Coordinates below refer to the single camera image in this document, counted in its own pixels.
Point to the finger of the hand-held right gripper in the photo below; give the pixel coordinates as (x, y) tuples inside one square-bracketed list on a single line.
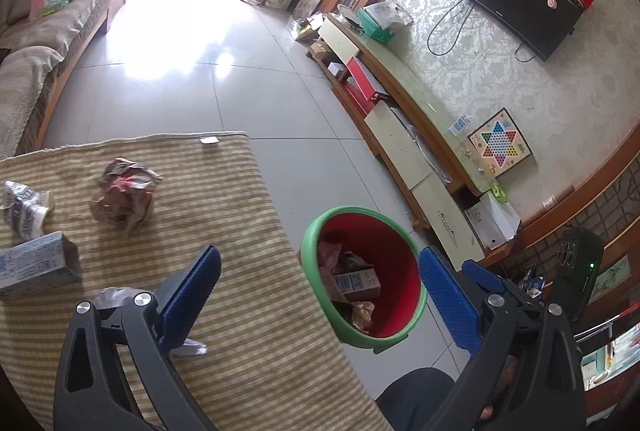
[(482, 275)]

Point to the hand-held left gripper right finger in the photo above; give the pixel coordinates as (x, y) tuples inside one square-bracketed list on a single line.
[(450, 306)]

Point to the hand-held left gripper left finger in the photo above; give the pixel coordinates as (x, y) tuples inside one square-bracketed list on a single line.
[(192, 291)]

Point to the red bin with green rim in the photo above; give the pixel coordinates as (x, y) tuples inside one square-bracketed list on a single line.
[(395, 261)]

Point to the silver foil wrapper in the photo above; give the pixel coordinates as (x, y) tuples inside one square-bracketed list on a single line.
[(112, 298)]

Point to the red white wrapper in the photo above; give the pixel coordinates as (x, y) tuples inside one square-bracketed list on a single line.
[(362, 313)]

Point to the small blue white carton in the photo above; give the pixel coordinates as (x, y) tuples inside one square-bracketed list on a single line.
[(357, 283)]

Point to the white paper box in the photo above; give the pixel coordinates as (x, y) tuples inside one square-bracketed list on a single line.
[(492, 221)]

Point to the wooden lattice cabinet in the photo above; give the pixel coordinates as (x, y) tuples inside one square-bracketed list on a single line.
[(615, 196)]

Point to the person's dark trouser leg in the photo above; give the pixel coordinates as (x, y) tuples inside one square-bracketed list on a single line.
[(420, 401)]

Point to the striped green beige tablecloth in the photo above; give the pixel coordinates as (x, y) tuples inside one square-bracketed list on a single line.
[(225, 191)]

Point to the crumpled paper ball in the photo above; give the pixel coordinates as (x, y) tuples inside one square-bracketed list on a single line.
[(125, 201)]

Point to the star checkers board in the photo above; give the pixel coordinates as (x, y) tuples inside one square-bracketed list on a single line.
[(500, 143)]

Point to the small blue white pack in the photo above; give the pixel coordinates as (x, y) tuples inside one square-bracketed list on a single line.
[(460, 126)]

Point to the long blue white carton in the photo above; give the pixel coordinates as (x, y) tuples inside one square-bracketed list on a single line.
[(35, 266)]

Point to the crumpled black white wrapper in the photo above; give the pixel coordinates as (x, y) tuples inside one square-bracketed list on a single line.
[(25, 211)]

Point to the long wooden television cabinet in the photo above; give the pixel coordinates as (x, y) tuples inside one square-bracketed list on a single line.
[(400, 73)]

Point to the red drawer front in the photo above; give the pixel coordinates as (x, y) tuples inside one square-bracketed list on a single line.
[(362, 83)]

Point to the green box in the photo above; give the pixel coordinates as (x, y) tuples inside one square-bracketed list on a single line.
[(375, 28)]

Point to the sofa with striped cover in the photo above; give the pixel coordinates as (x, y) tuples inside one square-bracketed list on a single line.
[(30, 76)]

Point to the black flat television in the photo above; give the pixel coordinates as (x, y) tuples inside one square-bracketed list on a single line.
[(515, 1)]

